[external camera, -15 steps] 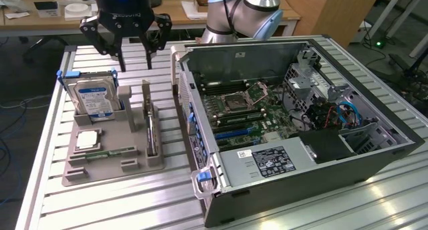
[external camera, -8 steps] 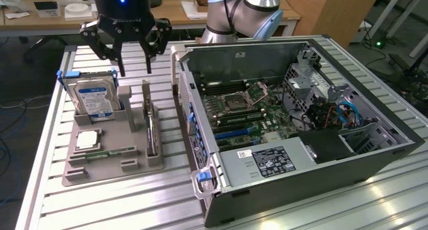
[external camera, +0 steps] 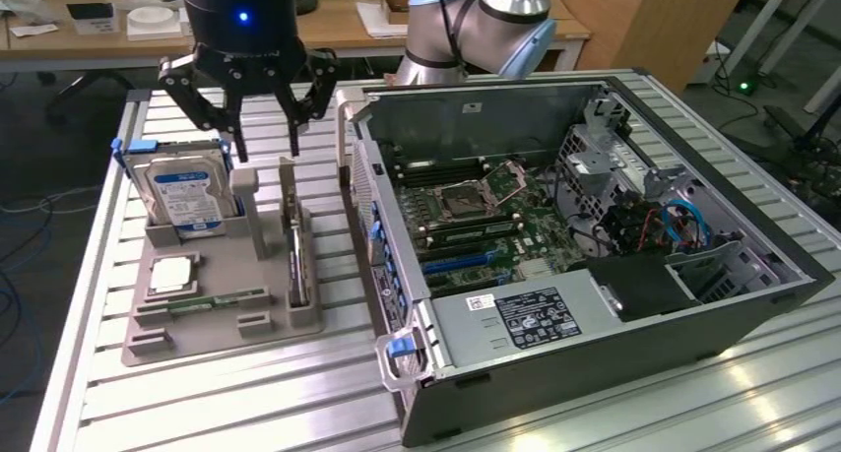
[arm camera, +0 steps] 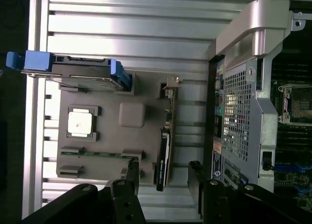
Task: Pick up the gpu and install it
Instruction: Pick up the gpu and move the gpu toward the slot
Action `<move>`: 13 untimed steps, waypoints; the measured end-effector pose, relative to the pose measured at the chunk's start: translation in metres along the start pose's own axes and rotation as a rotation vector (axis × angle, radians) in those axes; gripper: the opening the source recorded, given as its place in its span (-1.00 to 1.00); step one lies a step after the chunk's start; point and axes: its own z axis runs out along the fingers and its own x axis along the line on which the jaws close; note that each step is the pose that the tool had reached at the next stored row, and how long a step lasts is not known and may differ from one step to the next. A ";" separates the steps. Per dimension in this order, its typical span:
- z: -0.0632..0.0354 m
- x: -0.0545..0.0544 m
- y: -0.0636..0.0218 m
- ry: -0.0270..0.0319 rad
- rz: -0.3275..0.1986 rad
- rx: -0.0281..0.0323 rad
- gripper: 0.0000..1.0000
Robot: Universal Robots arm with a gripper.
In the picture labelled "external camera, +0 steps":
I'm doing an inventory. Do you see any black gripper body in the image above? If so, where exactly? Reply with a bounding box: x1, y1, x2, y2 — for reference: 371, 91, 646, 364
178, 0, 311, 97

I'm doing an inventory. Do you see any graphics card with metal bracket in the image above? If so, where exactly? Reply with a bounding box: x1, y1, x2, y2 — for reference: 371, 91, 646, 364
276, 156, 315, 309

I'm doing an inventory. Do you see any white box with round insert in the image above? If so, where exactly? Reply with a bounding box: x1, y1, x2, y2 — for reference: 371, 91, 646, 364
124, 6, 184, 43

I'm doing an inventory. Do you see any hard disk with blue caddy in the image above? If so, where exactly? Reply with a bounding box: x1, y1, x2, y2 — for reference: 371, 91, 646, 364
109, 134, 245, 240

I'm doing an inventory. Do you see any black office chair base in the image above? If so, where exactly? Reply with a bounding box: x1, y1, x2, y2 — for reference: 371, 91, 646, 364
37, 69, 136, 125

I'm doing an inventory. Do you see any white paper stack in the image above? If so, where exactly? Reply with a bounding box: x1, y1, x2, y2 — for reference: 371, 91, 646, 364
355, 0, 409, 40

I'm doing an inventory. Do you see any long wooden desk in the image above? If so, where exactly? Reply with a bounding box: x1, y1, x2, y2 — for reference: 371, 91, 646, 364
0, 0, 592, 74

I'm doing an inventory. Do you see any white box with black top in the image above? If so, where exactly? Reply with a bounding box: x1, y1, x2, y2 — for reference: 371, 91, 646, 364
64, 2, 121, 36

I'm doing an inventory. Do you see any white paper label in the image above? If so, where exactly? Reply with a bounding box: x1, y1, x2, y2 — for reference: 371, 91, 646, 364
8, 23, 61, 38

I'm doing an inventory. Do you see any CPU socket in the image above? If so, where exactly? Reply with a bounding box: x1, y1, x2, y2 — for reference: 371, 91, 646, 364
435, 180, 492, 221

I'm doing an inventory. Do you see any metal socket cover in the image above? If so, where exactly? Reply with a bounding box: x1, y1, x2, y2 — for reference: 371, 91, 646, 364
480, 159, 532, 208

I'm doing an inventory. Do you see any grey plastic parts rack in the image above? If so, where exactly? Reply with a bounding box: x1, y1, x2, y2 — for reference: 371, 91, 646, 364
121, 167, 328, 368

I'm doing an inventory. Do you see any silver CPU chip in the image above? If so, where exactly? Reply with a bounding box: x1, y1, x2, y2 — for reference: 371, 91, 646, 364
146, 258, 197, 294

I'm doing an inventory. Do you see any black installed RAM stick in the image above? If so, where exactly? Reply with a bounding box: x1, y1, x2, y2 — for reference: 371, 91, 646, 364
424, 214, 521, 250

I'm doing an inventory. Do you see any blue expansion slot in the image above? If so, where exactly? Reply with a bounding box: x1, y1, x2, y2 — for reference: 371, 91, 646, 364
417, 251, 505, 277

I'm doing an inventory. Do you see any green RAM stick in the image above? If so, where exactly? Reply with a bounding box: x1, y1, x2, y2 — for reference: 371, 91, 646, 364
138, 287, 270, 314

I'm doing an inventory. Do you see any green motherboard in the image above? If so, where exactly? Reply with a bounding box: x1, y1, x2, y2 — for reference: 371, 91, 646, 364
392, 160, 580, 296

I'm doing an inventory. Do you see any silver disk bay cage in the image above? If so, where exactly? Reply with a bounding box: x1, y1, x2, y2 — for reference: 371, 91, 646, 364
555, 123, 659, 213

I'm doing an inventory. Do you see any grey power supply unit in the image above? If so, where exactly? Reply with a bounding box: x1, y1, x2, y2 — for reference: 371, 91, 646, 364
417, 269, 624, 370

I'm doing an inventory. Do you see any wooden cabinet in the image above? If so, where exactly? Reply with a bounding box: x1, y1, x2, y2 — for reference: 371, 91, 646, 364
575, 0, 755, 95

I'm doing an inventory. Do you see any black plastic air shroud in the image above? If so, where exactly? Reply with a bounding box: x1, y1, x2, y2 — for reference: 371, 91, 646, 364
586, 252, 703, 324

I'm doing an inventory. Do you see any open black PC case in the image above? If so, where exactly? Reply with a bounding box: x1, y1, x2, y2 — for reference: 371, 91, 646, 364
333, 75, 835, 448

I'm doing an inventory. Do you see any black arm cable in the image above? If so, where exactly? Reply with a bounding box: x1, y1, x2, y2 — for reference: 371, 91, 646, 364
429, 0, 471, 77

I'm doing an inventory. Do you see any blue floor cable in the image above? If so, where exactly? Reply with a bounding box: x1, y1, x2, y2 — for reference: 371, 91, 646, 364
0, 188, 57, 407

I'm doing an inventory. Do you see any blue disk wire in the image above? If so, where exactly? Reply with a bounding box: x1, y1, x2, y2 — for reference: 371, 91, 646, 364
658, 199, 712, 250

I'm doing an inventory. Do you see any white desk frame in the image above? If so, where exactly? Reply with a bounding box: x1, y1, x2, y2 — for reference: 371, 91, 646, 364
714, 0, 841, 114

